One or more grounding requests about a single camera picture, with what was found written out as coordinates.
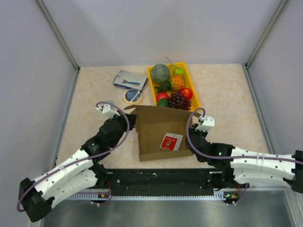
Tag red white packet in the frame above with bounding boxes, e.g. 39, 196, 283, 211
160, 133, 183, 151

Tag brown cardboard box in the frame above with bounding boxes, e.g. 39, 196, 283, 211
125, 105, 193, 162

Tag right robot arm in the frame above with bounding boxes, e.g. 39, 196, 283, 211
186, 124, 303, 193

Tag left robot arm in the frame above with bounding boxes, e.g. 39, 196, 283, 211
17, 113, 137, 222

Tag blue razor box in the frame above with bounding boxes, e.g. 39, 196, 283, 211
113, 70, 148, 92

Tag masking tape roll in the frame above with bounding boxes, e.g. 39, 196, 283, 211
123, 88, 142, 104

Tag yellow plastic tray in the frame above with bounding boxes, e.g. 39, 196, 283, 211
148, 62, 201, 111

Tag dark purple grapes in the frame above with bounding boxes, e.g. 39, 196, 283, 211
168, 92, 191, 111

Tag red apple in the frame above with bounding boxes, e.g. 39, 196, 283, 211
180, 87, 193, 100

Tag green avocado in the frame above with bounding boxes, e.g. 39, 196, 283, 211
156, 98, 169, 107

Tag red tomato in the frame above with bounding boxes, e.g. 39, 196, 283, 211
156, 92, 169, 102

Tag small orange pineapple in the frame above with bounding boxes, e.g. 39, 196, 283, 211
155, 75, 186, 92

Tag green melon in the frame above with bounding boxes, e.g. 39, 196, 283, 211
151, 64, 170, 83

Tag green apple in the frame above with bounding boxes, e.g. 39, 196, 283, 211
173, 68, 185, 76

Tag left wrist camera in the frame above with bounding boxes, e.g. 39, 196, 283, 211
96, 100, 120, 118

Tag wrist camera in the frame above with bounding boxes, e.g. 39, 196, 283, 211
196, 114, 215, 132
96, 100, 120, 118

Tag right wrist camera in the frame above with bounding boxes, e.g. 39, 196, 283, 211
196, 114, 215, 132

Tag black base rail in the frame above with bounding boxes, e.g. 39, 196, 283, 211
47, 167, 292, 201

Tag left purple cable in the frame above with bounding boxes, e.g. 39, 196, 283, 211
16, 101, 130, 211

